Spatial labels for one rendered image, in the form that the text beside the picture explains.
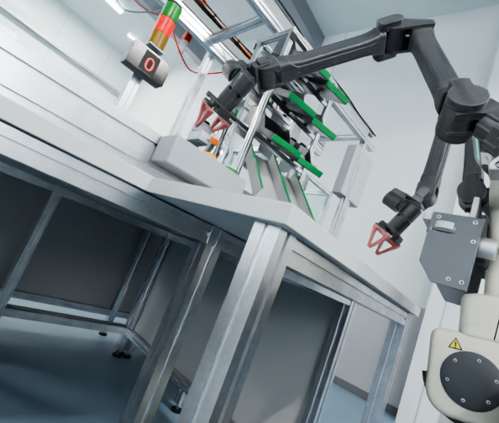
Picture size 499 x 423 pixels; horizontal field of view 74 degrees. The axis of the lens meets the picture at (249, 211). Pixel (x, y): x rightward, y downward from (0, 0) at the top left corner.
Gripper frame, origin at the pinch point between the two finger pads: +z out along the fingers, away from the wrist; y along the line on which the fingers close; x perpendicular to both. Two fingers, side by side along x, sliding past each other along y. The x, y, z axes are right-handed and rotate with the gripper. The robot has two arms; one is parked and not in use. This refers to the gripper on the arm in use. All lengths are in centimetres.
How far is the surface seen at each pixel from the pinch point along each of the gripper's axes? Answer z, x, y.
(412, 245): -12, -80, -341
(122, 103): 10.4, -8.8, 19.2
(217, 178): -1.0, 31.1, 6.9
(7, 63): 3, 25, 47
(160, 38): -9.3, -18.5, 18.7
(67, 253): 141, -80, -32
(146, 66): -1.6, -12.4, 19.0
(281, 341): 45, 34, -74
